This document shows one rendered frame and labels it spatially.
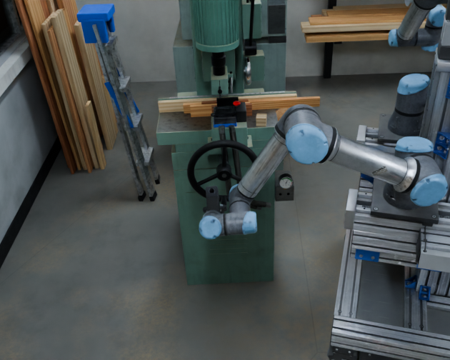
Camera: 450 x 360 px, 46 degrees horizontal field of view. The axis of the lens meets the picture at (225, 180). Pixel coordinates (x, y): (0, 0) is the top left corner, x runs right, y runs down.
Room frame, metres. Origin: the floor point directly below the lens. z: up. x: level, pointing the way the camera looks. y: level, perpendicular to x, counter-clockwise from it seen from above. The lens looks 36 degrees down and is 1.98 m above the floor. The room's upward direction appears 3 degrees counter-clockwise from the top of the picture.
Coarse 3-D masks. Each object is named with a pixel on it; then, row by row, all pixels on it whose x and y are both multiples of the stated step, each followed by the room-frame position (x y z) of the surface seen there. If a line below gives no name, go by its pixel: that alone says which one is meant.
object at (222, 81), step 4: (212, 68) 2.10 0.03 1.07; (212, 72) 2.06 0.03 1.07; (212, 76) 2.02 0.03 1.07; (216, 76) 2.01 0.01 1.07; (220, 76) 2.01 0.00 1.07; (224, 76) 2.01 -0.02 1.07; (212, 80) 1.99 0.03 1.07; (216, 80) 1.99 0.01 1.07; (220, 80) 1.99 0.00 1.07; (224, 80) 1.99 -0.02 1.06; (228, 80) 2.00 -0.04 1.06; (212, 84) 1.99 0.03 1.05; (216, 84) 1.99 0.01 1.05; (220, 84) 1.99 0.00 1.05; (224, 84) 1.99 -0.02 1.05; (228, 84) 1.99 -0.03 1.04; (212, 88) 1.99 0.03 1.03; (216, 88) 1.99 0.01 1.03; (224, 88) 1.99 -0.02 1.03; (228, 88) 1.99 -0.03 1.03; (212, 92) 1.99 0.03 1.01; (216, 92) 1.99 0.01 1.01; (224, 92) 1.99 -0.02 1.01; (228, 92) 1.99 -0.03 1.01
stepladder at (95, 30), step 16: (80, 16) 2.65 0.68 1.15; (96, 16) 2.65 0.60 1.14; (112, 16) 2.80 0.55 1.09; (96, 32) 2.62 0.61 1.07; (96, 48) 2.64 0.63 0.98; (112, 48) 2.66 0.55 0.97; (112, 64) 2.66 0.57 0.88; (112, 80) 2.62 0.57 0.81; (128, 80) 2.74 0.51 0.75; (112, 96) 2.63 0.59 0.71; (128, 96) 2.77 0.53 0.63; (128, 112) 2.65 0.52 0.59; (128, 128) 2.61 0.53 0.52; (128, 144) 2.63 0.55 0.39; (144, 144) 2.77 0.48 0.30; (144, 160) 2.65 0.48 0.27; (144, 176) 2.60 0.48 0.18; (144, 192) 2.64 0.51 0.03
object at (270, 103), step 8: (312, 96) 2.04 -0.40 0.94; (184, 104) 2.03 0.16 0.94; (192, 104) 2.03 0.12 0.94; (256, 104) 2.03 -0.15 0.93; (264, 104) 2.02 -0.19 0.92; (272, 104) 2.02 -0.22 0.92; (280, 104) 2.02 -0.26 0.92; (288, 104) 2.02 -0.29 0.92; (296, 104) 2.02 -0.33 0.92; (312, 104) 2.02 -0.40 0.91; (184, 112) 2.03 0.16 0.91
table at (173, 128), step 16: (176, 112) 2.04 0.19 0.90; (256, 112) 2.00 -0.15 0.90; (272, 112) 1.99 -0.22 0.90; (160, 128) 1.91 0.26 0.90; (176, 128) 1.90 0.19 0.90; (192, 128) 1.90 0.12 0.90; (208, 128) 1.89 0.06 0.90; (256, 128) 1.87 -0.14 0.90; (272, 128) 1.87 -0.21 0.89; (160, 144) 1.87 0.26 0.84
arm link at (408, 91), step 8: (400, 80) 1.96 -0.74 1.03; (408, 80) 1.94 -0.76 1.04; (416, 80) 1.93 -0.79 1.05; (424, 80) 1.91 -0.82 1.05; (400, 88) 1.93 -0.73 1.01; (408, 88) 1.90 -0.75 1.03; (416, 88) 1.88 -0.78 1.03; (424, 88) 1.89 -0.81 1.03; (400, 96) 1.92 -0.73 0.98; (408, 96) 1.89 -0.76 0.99; (416, 96) 1.88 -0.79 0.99; (424, 96) 1.88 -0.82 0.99; (400, 104) 1.91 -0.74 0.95; (408, 104) 1.89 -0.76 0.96; (416, 104) 1.88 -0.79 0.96; (424, 104) 1.89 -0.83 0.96; (408, 112) 1.89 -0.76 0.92; (416, 112) 1.88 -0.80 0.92
